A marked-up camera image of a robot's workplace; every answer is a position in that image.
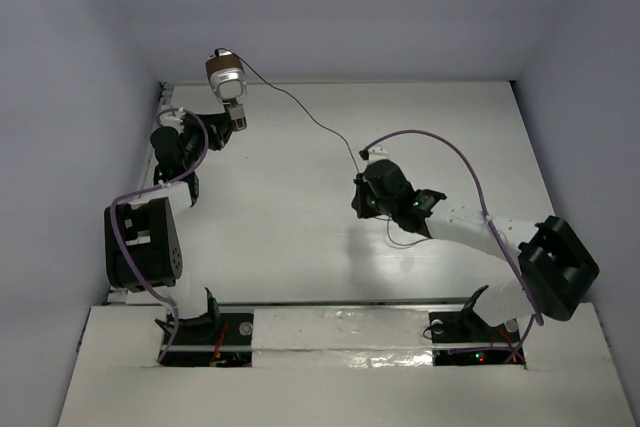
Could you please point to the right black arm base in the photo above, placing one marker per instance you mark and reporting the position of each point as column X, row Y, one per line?
column 461, row 338

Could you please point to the aluminium rail left side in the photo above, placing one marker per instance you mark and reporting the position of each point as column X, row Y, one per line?
column 165, row 95

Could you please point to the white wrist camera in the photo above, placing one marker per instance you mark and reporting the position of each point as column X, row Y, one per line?
column 373, row 154
column 171, row 117

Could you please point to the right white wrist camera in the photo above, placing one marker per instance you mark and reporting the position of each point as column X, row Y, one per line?
column 373, row 154

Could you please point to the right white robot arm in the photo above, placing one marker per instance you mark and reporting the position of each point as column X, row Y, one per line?
column 552, row 268

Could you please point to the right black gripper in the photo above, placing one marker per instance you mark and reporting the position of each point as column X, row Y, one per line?
column 360, row 201

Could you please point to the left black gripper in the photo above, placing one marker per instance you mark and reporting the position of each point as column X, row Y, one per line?
column 220, row 123

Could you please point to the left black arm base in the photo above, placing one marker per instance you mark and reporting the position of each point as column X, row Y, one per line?
column 216, row 338

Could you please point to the brown silver headphones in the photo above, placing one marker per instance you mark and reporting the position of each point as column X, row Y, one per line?
column 227, row 79

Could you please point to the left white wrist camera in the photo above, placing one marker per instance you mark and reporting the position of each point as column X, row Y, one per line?
column 171, row 117

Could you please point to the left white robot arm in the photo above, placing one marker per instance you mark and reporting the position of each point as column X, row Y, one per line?
column 142, row 249

